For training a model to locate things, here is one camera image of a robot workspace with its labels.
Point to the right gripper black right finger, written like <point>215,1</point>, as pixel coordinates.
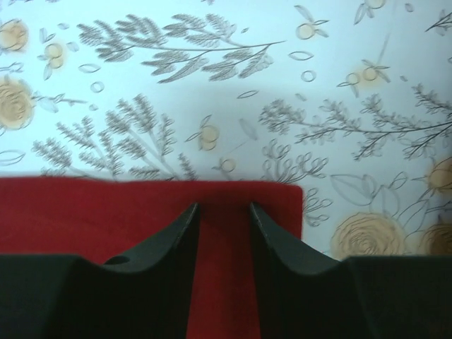
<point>302,293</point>

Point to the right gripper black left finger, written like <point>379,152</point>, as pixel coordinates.
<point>143,292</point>

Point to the dark red t-shirt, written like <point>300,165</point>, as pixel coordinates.
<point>99,219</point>

